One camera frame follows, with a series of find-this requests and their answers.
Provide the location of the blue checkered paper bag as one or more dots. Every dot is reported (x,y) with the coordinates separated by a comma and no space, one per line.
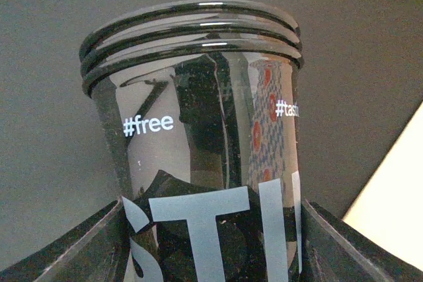
(388,210)

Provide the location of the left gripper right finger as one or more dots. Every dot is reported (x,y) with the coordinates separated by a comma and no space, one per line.
(334,251)

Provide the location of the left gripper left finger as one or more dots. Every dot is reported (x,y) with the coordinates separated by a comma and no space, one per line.
(94,250)

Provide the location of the black coffee cup stack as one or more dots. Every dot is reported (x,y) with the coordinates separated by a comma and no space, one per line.
(198,103)

